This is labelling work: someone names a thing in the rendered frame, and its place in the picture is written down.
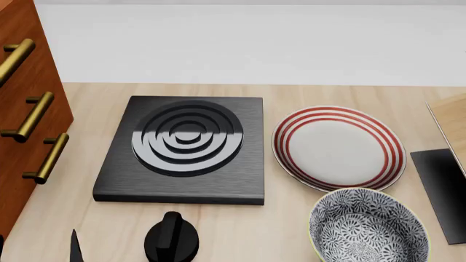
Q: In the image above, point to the black stove burner plate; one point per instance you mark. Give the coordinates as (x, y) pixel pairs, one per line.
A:
(182, 152)

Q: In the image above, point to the white plate with red rings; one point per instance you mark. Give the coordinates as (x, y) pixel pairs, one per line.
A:
(338, 148)

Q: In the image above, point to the brown wooden drawer cabinet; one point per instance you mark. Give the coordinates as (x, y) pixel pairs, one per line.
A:
(25, 82)

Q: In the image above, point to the light wooden board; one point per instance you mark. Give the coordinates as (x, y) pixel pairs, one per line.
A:
(451, 122)

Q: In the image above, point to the black flat panel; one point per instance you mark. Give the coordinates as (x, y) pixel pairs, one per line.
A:
(442, 191)

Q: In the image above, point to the black stove knob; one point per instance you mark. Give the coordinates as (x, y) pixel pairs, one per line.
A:
(171, 240)

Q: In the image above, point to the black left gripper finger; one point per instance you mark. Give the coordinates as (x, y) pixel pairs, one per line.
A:
(75, 249)
(1, 243)

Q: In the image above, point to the black and white patterned bowl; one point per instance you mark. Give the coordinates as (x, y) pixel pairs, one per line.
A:
(367, 229)

